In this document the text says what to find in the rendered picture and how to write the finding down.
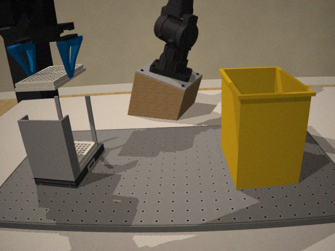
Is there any yellow open-top bin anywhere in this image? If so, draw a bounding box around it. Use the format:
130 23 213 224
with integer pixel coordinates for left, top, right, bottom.
219 66 316 189

